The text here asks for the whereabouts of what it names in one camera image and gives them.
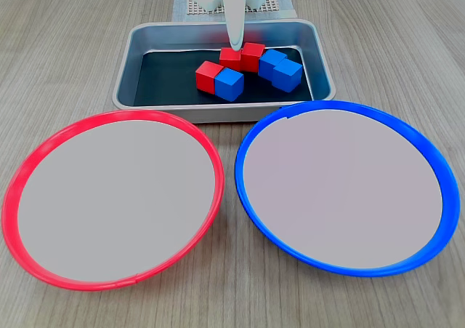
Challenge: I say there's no red cube block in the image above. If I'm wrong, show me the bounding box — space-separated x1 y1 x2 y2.
195 60 225 93
240 41 266 73
219 47 243 71

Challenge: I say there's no blue cube block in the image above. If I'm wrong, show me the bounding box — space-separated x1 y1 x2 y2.
214 67 245 103
259 49 288 82
272 57 304 93

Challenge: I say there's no silver metal tray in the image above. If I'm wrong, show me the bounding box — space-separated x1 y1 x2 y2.
111 19 337 124

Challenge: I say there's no black tray liner mat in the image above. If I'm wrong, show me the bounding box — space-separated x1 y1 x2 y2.
133 46 314 107

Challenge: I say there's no white mesh mat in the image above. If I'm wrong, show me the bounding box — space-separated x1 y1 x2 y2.
186 0 281 16

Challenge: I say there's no blue rimmed white dish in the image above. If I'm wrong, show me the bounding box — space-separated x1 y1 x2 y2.
234 100 461 278

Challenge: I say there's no red rimmed white dish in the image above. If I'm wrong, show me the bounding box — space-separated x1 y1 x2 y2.
1 109 225 292

